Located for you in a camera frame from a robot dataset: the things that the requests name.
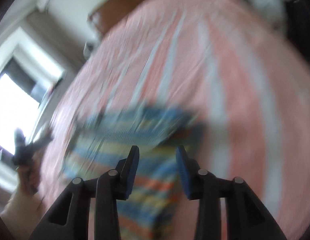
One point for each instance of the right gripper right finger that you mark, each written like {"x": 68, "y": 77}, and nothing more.
{"x": 247, "y": 216}

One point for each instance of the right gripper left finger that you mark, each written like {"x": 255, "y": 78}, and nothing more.
{"x": 68, "y": 217}

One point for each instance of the multicolour striped knit sweater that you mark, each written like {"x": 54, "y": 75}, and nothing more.
{"x": 145, "y": 138}

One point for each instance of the person's left hand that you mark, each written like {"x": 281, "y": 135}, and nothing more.
{"x": 29, "y": 171}

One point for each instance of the pink striped bed cover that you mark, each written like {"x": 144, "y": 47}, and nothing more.
{"x": 247, "y": 85}

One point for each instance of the brown wooden headboard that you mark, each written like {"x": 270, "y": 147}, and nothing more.
{"x": 110, "y": 12}

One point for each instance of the white round security camera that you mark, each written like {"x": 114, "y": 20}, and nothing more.
{"x": 88, "y": 50}

